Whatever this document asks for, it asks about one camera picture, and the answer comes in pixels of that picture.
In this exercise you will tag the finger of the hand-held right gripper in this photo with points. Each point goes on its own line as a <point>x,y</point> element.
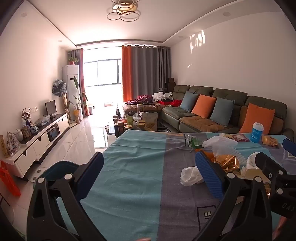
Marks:
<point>268,163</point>
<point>290,147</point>

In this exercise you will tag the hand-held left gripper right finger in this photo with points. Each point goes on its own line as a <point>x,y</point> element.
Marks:
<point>208,176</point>

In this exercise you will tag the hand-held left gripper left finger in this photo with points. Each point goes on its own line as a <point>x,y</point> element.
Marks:
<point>91,169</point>

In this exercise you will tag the white tissue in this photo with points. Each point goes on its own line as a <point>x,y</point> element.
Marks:
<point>189,176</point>

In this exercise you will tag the cream paper cup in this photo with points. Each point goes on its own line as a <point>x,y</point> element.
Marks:
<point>251,170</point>

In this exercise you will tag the gold foil wrapper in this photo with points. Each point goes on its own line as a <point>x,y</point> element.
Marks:
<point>225,163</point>

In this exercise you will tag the white foam net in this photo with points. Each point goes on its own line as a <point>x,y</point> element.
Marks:
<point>223,144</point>

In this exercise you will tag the blue plastic bin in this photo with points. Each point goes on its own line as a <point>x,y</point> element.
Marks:
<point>56,168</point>

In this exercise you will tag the clear green plastic wrapper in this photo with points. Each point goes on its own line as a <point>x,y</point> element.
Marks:
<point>194,141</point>

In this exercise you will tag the person's right hand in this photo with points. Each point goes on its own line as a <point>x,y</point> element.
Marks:
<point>281,228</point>

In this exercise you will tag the orange snack packet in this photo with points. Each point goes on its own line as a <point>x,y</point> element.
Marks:
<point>269,141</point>

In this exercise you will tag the blue and white canister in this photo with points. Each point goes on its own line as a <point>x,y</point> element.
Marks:
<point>257,133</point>

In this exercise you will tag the colourful flat packet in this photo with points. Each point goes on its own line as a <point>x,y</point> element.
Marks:
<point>239,138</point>

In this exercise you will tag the glass coffee table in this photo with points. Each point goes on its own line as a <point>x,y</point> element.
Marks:
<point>111,131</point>

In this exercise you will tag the wicker basket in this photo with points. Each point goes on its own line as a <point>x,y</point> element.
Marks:
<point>106,128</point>

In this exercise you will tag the orange cushion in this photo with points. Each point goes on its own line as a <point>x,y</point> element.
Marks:
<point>203,106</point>
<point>256,115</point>

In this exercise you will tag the teal and grey blanket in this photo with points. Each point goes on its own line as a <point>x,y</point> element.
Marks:
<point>138,166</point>

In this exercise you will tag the white bathroom scale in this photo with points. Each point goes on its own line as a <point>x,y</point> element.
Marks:
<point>34,176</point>

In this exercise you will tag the group of jars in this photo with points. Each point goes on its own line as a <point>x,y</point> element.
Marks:
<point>128,122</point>

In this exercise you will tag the white and black TV cabinet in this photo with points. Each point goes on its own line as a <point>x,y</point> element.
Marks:
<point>34,143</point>

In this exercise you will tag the blue cushion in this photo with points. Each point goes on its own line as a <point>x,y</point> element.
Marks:
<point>222,112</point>
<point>188,102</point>

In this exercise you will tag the clear bag with blue items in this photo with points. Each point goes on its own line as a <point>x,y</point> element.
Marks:
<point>43,121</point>

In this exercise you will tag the blue and white porcelain jar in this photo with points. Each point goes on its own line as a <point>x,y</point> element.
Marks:
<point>34,128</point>

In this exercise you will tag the tall plant in yellow pot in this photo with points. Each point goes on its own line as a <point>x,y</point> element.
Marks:
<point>79,97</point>

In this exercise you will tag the black monitor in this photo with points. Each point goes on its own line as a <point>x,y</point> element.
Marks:
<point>50,107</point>

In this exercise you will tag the beige paper bag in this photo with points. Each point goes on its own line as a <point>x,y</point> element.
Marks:
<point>149,121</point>

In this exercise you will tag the red cloth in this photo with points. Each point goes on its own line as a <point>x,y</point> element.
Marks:
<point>177,103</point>

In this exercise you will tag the white ceramic jar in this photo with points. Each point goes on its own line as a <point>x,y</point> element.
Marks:
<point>18,134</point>

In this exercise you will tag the model ship in clear case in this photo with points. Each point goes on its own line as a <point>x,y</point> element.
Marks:
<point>13,144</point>

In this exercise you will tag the orange plastic bag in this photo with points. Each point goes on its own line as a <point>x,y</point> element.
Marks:
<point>9,179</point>

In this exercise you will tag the plant in blue vase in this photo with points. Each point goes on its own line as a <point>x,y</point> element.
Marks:
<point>26,115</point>

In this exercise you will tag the red box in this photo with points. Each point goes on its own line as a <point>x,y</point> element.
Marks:
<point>164,103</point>

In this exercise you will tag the dark red clothes pile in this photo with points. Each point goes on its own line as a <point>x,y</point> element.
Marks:
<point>141,99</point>

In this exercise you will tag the covered standing fan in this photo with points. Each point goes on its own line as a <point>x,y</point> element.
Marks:
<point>59,88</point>

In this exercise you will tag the yellow printed box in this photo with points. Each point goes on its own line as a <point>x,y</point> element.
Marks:
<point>3,147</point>

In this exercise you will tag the white clothes pile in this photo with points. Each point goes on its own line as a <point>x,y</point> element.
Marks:
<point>161,95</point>

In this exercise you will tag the white floor air conditioner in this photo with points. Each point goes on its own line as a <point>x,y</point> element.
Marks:
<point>69,76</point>

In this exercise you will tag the window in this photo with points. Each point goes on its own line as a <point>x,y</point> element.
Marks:
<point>104,71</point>

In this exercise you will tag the cardboard boxes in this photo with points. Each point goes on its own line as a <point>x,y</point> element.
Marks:
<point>170,84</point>

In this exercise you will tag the orange and grey curtain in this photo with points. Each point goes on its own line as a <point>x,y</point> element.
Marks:
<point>79,69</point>
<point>143,71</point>

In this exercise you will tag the small potted plant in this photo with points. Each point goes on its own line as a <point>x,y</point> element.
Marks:
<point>72,60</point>

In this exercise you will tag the wooden picture frame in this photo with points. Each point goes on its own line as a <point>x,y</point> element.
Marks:
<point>26,132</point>

